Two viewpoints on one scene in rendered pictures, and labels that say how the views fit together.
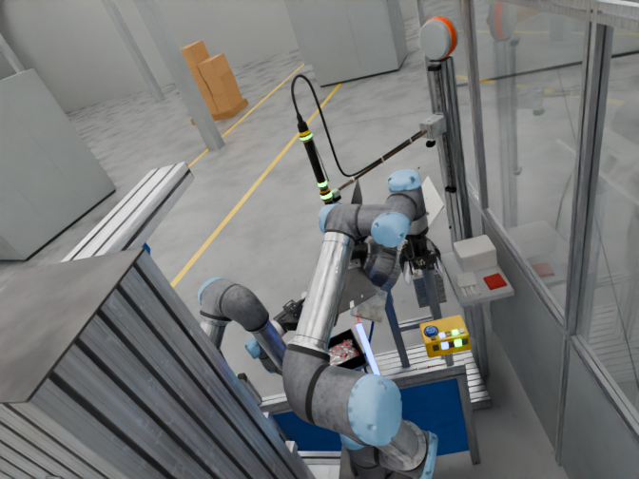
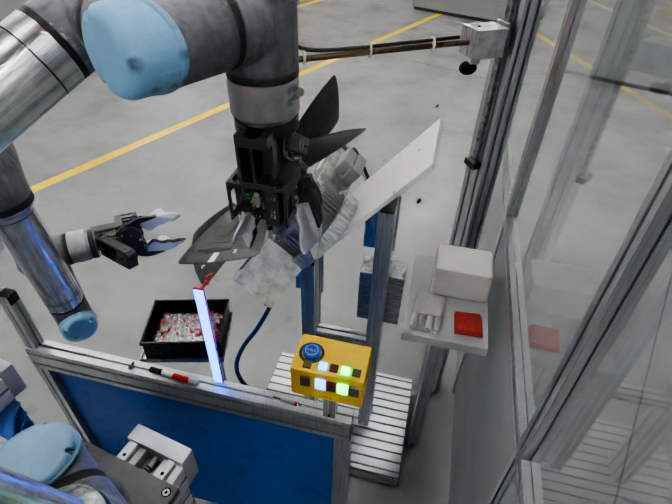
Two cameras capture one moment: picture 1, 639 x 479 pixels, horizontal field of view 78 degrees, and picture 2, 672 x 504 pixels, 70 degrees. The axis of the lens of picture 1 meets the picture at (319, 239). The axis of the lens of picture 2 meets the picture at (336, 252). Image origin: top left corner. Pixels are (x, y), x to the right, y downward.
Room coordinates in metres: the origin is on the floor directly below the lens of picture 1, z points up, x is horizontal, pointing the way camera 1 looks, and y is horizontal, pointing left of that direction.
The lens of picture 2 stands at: (0.31, -0.33, 1.90)
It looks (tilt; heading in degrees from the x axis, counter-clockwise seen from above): 40 degrees down; 2
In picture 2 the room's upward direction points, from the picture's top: 2 degrees clockwise
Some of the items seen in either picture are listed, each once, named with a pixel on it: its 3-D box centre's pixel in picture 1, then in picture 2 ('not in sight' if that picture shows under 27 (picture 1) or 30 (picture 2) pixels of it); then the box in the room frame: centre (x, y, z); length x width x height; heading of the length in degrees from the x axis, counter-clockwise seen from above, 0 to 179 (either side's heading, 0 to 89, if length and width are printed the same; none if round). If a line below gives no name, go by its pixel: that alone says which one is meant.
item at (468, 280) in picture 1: (468, 285); (427, 312); (1.29, -0.58, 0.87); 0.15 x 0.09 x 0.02; 165
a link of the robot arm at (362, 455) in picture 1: (364, 434); (47, 478); (0.61, 0.08, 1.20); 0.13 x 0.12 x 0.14; 51
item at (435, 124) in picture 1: (434, 125); (485, 40); (1.62, -0.66, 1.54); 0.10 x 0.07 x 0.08; 114
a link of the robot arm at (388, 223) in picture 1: (386, 220); (155, 36); (0.73, -0.16, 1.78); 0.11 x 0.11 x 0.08; 51
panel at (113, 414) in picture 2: (376, 431); (205, 457); (1.03, 0.08, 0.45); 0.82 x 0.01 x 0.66; 79
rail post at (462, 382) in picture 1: (468, 421); (339, 500); (0.95, -0.34, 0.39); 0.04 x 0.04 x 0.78; 79
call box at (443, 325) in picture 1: (444, 337); (331, 371); (0.96, -0.31, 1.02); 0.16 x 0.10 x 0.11; 79
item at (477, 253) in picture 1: (474, 252); (462, 269); (1.44, -0.69, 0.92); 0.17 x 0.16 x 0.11; 79
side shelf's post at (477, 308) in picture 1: (479, 330); (427, 382); (1.38, -0.65, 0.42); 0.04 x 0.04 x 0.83; 79
